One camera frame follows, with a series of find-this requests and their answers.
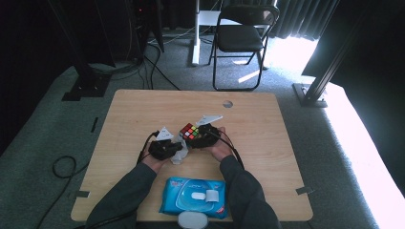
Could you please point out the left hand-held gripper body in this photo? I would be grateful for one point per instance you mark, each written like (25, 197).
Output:
(160, 149)

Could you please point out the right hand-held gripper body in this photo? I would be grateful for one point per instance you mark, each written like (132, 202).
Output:
(210, 136)

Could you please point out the white wet wipe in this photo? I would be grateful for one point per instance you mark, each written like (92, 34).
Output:
(180, 156)

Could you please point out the multicoloured puzzle cube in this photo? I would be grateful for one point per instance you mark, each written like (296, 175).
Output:
(189, 131)

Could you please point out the blue wet wipe pack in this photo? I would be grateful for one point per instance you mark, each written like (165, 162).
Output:
(187, 198)

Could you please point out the person's left hand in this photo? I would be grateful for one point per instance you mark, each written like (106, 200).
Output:
(154, 164)

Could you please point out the person's right hand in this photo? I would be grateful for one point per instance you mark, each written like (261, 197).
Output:
(219, 151)

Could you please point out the black tape strip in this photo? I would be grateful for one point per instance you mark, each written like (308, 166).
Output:
(94, 124)

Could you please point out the white oval device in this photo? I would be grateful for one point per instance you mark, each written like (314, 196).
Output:
(193, 220)

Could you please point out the grey tape piece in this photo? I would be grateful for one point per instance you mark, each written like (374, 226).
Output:
(304, 190)
(82, 194)

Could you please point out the black folding chair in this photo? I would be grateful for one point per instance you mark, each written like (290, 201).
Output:
(238, 38)

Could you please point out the black metal stand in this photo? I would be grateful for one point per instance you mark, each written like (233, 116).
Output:
(313, 93)
(86, 82)

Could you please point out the black equipment rack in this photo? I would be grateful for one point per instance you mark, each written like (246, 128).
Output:
(140, 28)

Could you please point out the dark pleated curtain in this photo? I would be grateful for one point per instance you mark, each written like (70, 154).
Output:
(296, 19)

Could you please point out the white desk frame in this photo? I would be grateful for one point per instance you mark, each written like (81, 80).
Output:
(196, 38)

